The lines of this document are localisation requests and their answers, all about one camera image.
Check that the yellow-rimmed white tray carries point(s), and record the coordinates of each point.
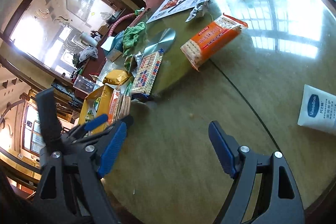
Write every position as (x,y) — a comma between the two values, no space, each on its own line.
(96,104)

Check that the silver disc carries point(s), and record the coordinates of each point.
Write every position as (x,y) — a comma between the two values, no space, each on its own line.
(162,41)

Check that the round biscuit stack pack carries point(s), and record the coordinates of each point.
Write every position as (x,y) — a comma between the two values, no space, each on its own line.
(124,107)

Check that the colourful printed cracker pack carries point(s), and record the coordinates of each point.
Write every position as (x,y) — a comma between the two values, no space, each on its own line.
(147,73)

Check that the yellow snack bag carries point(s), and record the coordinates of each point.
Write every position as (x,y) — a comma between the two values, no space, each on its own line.
(116,77)

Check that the pink hoop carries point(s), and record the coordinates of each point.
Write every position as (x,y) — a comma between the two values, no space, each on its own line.
(124,21)

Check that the clear plastic container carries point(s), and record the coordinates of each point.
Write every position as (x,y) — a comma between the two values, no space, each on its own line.
(83,84)

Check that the orange cracker pack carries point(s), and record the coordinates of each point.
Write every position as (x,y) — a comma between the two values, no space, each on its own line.
(212,38)
(113,107)

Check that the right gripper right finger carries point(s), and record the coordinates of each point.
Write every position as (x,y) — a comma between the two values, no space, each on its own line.
(278,200)

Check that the white vaseline tube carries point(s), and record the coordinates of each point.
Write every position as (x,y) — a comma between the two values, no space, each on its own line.
(317,110)

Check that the printed paper leaflet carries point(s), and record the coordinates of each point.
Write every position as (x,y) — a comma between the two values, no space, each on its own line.
(181,2)

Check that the green cloth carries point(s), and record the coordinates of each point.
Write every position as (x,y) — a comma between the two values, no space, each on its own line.
(131,37)

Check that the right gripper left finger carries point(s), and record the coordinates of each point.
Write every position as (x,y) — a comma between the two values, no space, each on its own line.
(70,190)

